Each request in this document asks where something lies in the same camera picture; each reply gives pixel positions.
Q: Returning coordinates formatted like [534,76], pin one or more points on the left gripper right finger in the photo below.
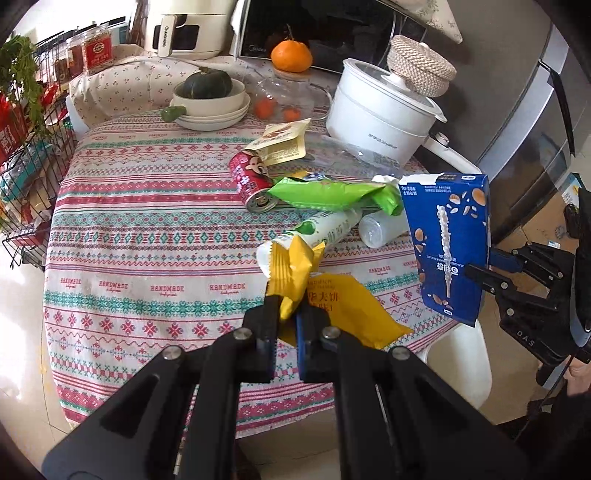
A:
[315,362]

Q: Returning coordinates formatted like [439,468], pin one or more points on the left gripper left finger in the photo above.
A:
[263,321]

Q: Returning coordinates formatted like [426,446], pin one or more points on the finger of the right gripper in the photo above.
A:
[505,261]
[488,280]

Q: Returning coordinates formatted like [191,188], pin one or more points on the yellow snack wrapper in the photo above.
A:
[350,305]

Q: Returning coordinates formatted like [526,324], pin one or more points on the blue cereal carton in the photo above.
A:
[449,216]

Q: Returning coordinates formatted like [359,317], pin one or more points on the green snack bag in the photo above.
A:
[334,196]

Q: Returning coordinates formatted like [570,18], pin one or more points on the white plastic trash bin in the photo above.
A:
[460,357]

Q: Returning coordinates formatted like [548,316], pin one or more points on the cardboard box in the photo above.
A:
[548,226]

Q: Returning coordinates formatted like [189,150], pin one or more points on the white green tube bottle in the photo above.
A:
[323,227]

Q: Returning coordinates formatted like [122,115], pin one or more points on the clear plastic bottle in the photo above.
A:
[379,228]

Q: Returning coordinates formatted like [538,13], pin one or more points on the patterned tablecloth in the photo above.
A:
[149,246]

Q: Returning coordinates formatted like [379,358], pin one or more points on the red drink can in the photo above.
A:
[252,181]

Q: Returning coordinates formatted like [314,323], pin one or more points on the beige snack pouch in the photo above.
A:
[281,143]

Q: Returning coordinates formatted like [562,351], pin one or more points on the dark grey refrigerator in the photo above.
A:
[519,107]

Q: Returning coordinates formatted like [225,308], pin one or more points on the white electric cooking pot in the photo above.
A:
[374,109]

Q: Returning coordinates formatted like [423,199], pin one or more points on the glass jar with oranges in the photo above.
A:
[286,97]

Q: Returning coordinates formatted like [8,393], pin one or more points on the white bowl stack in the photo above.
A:
[207,115]

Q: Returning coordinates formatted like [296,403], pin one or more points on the green kabocha squash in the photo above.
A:
[206,83]

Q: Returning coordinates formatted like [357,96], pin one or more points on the floral cloth cover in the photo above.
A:
[139,81]

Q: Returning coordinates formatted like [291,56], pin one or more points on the orange mandarin on jar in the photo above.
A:
[290,55]

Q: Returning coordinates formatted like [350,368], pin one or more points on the black microwave oven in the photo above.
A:
[333,30]

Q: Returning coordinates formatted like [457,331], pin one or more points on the white air fryer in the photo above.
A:
[187,29]

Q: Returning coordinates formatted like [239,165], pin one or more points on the red label jar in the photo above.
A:
[97,49]

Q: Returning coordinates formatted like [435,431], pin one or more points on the green leafy plant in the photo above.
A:
[18,78]

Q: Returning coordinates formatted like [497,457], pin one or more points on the woven rope basket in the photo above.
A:
[424,70]

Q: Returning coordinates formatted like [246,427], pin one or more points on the black wire rack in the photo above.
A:
[33,164]

